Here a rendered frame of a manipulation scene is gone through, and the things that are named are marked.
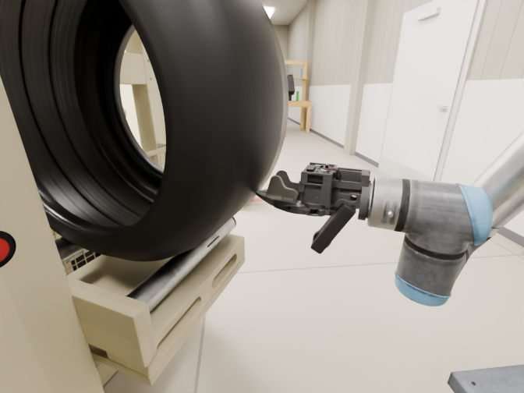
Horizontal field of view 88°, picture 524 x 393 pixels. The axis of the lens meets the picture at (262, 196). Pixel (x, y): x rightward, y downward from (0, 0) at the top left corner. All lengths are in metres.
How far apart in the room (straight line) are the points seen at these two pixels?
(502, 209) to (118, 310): 0.62
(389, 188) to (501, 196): 0.20
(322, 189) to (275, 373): 1.15
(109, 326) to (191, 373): 1.08
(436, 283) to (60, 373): 0.59
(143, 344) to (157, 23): 0.41
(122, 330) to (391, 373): 1.34
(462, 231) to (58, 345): 0.60
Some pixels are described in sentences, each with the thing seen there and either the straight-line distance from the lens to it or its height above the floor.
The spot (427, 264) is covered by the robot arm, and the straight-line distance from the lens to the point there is 0.52.
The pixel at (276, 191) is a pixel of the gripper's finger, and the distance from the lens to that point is 0.51.
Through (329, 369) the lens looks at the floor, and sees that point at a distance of 1.54.
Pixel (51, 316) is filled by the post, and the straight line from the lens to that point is 0.49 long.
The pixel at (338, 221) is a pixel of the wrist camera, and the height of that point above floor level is 1.01.
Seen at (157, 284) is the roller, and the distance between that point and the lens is 0.51.
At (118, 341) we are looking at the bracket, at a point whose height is 0.89.
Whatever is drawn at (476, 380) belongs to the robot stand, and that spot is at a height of 0.60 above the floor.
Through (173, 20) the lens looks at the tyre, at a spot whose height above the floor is 1.30.
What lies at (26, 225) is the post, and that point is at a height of 1.07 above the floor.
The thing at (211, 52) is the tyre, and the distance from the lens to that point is 0.37.
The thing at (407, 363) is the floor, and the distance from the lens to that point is 1.67.
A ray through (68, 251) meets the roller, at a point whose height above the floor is 0.90.
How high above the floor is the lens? 1.22
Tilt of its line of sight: 22 degrees down
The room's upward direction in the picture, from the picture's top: straight up
